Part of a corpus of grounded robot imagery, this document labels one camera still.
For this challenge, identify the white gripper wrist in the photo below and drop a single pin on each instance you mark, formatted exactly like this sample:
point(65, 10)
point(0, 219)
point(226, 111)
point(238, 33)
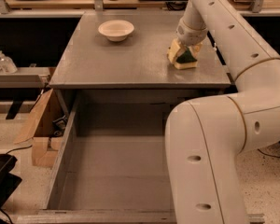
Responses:
point(190, 35)

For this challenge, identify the green and yellow sponge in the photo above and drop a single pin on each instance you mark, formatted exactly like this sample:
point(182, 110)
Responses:
point(185, 61)

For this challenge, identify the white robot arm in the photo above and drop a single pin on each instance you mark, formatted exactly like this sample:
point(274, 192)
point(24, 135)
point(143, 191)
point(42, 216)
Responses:
point(203, 136)

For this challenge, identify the grey cabinet with flat top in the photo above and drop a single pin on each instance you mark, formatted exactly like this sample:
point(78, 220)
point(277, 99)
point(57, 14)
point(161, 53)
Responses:
point(90, 61)

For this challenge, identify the open grey top drawer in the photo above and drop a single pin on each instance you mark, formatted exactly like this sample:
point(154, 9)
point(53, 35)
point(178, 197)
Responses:
point(112, 168)

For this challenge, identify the white ceramic bowl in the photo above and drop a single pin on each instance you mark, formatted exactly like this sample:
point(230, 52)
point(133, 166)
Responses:
point(116, 30)

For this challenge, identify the grey metal shelf left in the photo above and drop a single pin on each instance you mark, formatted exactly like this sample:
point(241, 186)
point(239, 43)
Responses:
point(25, 77)

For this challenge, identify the open cardboard box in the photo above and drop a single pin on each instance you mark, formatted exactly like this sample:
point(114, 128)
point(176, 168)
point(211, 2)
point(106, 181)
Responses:
point(40, 129)

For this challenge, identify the clear sanitizer pump bottle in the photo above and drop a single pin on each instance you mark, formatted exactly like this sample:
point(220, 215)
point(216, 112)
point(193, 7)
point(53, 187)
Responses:
point(7, 64)

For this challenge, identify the black bin at left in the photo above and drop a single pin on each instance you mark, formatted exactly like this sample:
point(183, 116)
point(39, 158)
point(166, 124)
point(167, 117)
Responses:
point(8, 181)

